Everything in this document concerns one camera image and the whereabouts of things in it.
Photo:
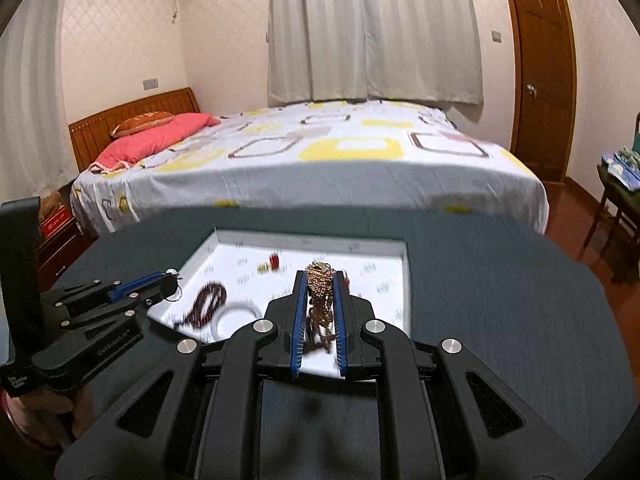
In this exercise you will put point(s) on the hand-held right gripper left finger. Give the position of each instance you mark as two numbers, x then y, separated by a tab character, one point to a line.
300	320

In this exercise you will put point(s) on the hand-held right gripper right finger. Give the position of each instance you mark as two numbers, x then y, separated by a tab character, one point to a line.
340	320

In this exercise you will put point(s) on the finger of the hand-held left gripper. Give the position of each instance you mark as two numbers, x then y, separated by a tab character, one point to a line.
135	287
150	302

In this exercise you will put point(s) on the shallow white printed box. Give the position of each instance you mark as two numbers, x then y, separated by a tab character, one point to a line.
372	280

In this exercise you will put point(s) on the person's left hand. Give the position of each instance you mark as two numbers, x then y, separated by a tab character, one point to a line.
55	402

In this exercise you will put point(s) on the wooden nightstand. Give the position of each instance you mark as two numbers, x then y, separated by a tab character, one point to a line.
62	255

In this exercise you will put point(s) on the white bangle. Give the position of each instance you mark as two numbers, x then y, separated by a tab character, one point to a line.
240	305

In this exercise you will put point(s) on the small red bead charm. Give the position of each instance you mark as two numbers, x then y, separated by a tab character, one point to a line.
272	261

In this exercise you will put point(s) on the red box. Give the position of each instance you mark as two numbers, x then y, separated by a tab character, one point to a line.
56	224

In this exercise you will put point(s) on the brown cloth bundle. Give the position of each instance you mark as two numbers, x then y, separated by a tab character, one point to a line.
50	204

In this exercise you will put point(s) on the bed with printed sheet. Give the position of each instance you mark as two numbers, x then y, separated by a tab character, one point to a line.
310	170

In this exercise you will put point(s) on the pink pillow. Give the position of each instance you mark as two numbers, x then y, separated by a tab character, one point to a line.
160	137

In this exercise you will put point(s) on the wooden headboard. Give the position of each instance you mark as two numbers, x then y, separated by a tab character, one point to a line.
100	127

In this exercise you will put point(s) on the orange patterned pillow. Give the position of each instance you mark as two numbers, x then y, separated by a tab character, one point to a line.
142	122

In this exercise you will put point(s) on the white curtain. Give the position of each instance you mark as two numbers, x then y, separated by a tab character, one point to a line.
375	30

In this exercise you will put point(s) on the wooden chair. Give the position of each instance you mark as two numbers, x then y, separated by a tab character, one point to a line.
617	220

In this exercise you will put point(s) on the brown wooden door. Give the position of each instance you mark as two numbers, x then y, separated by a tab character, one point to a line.
542	60

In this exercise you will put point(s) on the wall plate above headboard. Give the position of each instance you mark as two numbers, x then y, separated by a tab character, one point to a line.
150	83

